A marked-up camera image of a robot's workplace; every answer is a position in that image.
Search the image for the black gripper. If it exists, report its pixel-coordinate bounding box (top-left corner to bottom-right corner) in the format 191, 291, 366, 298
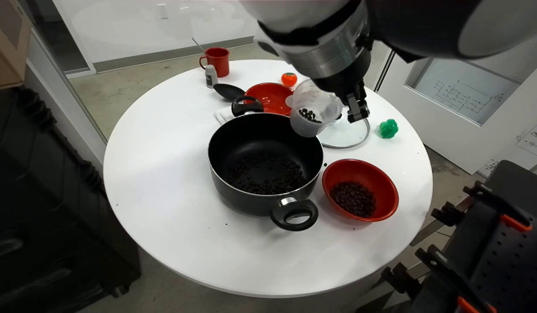
319, 49, 373, 126

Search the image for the clear plastic cup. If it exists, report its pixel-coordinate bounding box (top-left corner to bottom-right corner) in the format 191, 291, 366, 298
288, 79, 344, 140

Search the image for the glass lid black knob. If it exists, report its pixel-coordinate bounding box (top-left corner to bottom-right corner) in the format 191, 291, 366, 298
318, 112, 371, 152

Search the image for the green toy vegetable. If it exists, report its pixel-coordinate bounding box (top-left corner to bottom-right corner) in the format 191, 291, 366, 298
377, 117, 399, 141

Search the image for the red bowl with beans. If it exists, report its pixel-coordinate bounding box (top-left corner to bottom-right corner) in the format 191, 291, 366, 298
319, 159, 401, 225

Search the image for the orange toy tomato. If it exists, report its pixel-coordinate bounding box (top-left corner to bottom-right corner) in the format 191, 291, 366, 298
279, 70, 298, 91

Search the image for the red plate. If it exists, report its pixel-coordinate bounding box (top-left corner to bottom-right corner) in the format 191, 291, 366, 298
245, 82, 297, 117

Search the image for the black cooking pot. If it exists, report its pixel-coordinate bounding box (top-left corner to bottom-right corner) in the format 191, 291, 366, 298
206, 94, 325, 233

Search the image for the red mug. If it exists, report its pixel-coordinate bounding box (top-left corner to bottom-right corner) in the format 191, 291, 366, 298
198, 46, 231, 80

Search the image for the small grey shaker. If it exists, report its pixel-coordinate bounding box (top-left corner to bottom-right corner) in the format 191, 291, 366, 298
203, 63, 219, 89

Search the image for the black clamp orange tip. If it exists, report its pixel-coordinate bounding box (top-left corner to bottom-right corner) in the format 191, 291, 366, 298
429, 181, 535, 233
378, 244, 498, 313

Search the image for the cardboard box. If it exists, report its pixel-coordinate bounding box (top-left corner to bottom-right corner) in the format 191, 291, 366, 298
0, 14, 33, 91

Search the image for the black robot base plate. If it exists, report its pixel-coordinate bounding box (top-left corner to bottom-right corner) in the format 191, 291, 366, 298
417, 160, 537, 313

